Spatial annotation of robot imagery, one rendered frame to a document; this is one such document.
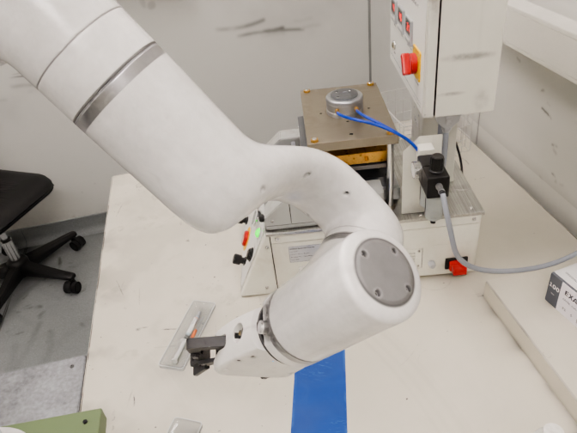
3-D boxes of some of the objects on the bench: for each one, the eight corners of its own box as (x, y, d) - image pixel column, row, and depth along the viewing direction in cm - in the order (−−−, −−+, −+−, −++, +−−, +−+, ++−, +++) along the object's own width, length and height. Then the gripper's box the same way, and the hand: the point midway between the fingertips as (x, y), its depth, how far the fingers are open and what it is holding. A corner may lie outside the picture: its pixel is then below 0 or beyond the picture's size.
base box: (435, 193, 149) (439, 138, 139) (479, 285, 119) (488, 223, 109) (245, 213, 151) (236, 160, 141) (240, 308, 120) (227, 250, 110)
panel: (245, 216, 149) (265, 160, 139) (241, 290, 125) (265, 229, 114) (239, 214, 149) (258, 158, 138) (233, 289, 124) (256, 228, 114)
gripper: (359, 300, 61) (287, 341, 74) (216, 281, 53) (164, 331, 66) (368, 367, 57) (290, 398, 70) (217, 356, 49) (161, 393, 63)
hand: (233, 363), depth 68 cm, fingers open, 8 cm apart
